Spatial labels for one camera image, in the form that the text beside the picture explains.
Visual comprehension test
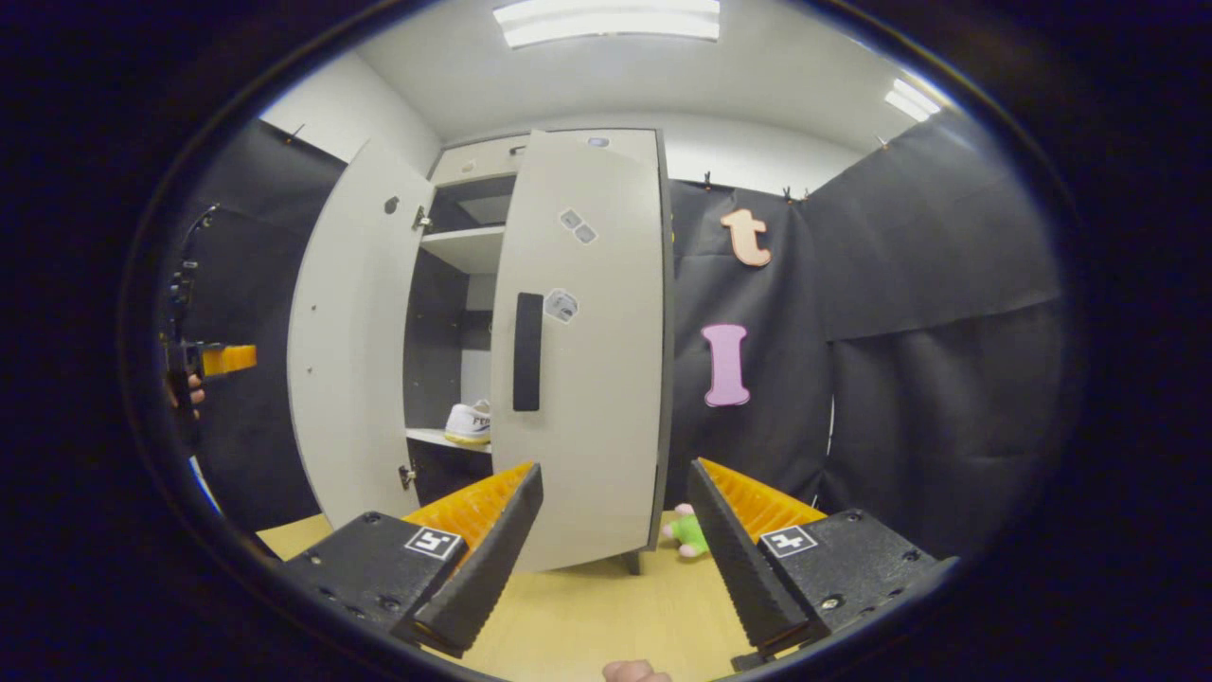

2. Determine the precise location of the black door handle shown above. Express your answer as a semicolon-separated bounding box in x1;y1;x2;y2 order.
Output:
512;292;545;413

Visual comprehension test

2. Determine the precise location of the grey shoe cabinet door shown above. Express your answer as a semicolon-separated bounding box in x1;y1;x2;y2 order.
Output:
490;130;675;574
287;137;437;531

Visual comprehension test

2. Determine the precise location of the black backdrop cloth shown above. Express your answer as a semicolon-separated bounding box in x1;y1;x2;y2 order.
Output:
166;109;1066;560

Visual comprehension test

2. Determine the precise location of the grey shoe cabinet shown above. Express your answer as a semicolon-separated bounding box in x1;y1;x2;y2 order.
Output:
402;128;677;577

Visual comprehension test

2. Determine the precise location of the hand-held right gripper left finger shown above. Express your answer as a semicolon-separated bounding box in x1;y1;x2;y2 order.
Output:
284;461;545;659

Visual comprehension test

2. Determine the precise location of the green and pink plush toy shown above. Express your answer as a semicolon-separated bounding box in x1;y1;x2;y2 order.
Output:
661;504;711;560

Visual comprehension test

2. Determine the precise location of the white shoe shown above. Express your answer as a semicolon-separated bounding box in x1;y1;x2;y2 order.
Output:
444;399;493;446

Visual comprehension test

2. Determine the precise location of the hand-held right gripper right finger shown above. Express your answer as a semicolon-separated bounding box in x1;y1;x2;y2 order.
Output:
686;458;948;664

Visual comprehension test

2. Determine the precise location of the white cabinet shelf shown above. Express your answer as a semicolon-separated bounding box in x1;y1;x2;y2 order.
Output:
405;428;493;454
421;224;508;276

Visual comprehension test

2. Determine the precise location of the long ceiling light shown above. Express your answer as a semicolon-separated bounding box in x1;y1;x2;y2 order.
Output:
492;0;722;50
885;78;943;124

